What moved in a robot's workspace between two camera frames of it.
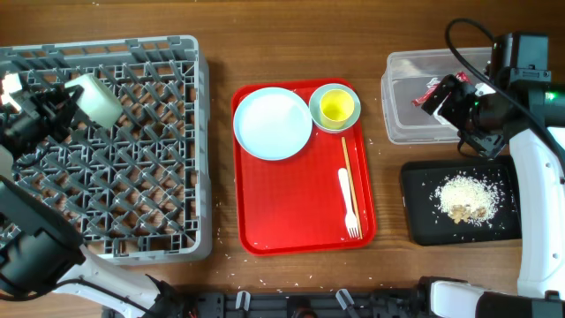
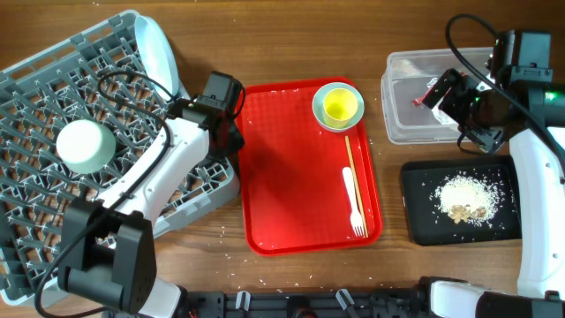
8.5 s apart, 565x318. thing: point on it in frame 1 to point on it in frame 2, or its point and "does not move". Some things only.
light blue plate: [272, 124] to [156, 57]
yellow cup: [335, 108] does not move
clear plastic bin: [407, 73] does not move
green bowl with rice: [96, 101] to [86, 147]
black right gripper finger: [458, 98] does not move
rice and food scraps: [468, 199] does not move
